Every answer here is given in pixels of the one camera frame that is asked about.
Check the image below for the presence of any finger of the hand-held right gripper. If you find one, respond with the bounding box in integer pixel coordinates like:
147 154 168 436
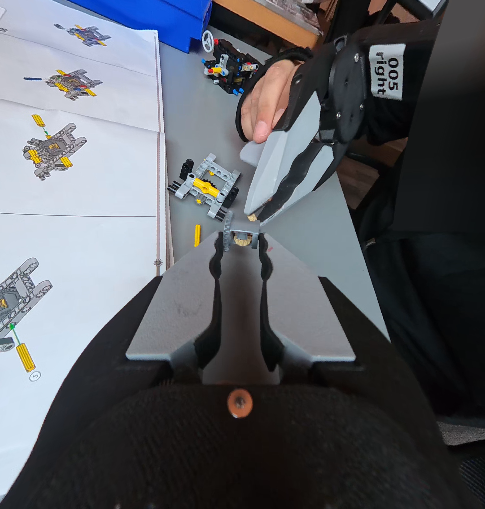
238 91 326 219
257 140 335 226

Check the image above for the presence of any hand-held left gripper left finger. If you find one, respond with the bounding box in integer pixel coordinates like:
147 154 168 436
125 232 226 369

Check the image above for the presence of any lego instruction booklet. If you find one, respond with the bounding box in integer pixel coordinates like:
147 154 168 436
0 0 175 490

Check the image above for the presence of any grey lego frame assembly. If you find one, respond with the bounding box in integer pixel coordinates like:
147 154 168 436
168 153 242 219

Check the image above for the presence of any person's right hand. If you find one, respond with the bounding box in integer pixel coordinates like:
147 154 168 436
239 60 303 144

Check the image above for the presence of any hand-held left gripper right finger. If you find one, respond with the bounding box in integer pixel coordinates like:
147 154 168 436
259 233 356 375

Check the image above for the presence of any grey lego differential housing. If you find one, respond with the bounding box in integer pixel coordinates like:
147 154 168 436
222 211 262 252

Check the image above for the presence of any blue plastic bin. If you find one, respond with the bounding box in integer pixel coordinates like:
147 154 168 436
67 0 213 52

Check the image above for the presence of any black lego car assembly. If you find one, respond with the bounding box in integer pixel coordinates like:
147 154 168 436
200 30 267 94

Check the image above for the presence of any black mesh armrest chair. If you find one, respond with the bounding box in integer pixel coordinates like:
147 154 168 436
435 415 485 509

